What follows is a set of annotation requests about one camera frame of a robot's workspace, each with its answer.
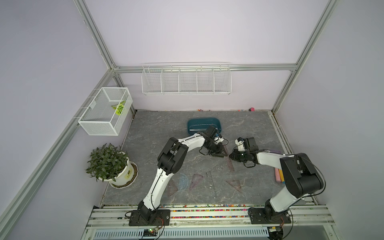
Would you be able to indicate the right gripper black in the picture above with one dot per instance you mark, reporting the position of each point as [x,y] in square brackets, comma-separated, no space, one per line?
[234,156]

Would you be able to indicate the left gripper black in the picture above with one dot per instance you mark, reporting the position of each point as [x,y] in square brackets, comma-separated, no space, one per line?
[218,151]

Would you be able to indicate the teal plastic storage box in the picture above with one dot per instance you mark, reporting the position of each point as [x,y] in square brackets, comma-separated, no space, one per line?
[203,123]

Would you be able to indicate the clear straight ruler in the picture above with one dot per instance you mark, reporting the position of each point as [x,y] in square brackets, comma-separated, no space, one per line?
[197,130]
[212,185]

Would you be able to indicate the clear straight ruler bottom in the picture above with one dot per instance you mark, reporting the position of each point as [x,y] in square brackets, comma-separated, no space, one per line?
[212,185]

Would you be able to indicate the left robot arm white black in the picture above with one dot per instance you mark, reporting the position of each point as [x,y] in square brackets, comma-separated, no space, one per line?
[170,161]

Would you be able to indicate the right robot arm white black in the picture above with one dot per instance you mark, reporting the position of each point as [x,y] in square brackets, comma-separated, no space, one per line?
[301,176]

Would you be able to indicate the blue protractor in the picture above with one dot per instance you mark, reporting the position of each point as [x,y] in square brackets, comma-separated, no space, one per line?
[183,182]

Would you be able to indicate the circuit board right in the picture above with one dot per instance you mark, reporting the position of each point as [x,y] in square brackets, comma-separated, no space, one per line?
[275,233]

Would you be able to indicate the circuit board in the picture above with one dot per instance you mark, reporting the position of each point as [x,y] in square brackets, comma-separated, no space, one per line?
[151,233]
[275,233]

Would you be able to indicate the white vent grille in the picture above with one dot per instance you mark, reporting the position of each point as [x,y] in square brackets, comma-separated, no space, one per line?
[183,233]

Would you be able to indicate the green leaf toy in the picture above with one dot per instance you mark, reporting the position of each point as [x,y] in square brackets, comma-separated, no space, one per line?
[119,108]

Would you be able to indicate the circuit board left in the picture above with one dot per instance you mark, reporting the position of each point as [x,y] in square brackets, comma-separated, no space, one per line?
[151,233]

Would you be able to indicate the potted green plant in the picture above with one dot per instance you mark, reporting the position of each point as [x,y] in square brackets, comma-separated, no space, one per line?
[110,164]

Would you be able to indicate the white mesh basket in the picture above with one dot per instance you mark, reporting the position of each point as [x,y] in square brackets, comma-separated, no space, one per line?
[99,118]

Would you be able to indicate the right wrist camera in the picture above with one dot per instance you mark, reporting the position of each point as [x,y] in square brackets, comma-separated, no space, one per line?
[246,144]

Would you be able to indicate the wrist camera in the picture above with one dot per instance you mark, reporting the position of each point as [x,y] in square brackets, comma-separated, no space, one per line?
[246,144]
[213,133]

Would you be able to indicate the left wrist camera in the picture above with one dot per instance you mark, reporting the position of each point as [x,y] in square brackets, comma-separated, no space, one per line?
[213,133]

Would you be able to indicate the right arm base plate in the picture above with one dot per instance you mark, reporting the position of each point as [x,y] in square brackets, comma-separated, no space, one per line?
[268,216]

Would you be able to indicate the white wire wall shelf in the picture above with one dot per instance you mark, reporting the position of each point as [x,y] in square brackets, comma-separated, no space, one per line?
[187,79]

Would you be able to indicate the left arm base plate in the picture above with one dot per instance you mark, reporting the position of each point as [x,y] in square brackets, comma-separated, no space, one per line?
[154,218]

